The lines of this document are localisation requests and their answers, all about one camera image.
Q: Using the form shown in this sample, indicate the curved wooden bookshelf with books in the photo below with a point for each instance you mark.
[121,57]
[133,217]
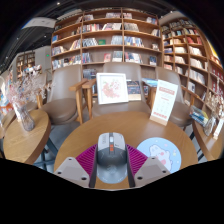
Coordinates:
[190,56]

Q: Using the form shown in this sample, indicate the beige armchair with wooden arms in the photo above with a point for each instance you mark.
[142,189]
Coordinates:
[61,110]
[181,113]
[123,68]

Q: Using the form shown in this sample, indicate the white framed floral picture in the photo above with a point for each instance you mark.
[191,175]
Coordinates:
[112,88]

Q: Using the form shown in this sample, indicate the small white and red sign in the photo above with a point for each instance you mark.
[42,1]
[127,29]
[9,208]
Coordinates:
[15,111]
[219,129]

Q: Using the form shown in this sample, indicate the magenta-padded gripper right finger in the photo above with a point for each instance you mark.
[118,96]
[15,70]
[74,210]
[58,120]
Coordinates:
[151,170]

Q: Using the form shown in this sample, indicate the dark book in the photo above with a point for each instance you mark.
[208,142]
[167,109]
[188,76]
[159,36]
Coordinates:
[134,90]

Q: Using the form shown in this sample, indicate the wide wooden bookshelf with books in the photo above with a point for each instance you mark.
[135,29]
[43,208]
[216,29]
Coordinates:
[106,36]

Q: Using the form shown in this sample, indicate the round wooden side table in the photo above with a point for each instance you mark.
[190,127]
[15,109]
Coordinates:
[23,143]
[208,145]

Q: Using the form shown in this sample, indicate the round light blue mouse pad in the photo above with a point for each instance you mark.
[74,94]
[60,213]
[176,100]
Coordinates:
[163,153]

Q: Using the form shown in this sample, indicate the stack of books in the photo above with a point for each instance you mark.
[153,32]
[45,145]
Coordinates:
[199,116]

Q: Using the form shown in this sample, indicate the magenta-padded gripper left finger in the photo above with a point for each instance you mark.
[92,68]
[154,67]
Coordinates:
[71,170]

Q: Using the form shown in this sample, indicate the glass vase with pink flowers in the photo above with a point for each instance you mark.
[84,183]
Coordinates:
[26,120]

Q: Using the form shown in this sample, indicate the grey computer mouse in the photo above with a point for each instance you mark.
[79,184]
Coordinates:
[112,163]

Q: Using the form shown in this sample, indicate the white and red table sign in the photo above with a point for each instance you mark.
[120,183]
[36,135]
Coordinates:
[164,102]

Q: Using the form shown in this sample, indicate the small distant wooden bookshelf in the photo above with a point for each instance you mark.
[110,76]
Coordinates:
[26,63]

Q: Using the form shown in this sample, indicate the white hanging ceiling panel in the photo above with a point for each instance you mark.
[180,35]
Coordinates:
[40,22]

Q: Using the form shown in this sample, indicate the glass vase with dried flowers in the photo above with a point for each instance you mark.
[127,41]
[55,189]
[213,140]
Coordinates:
[209,126]

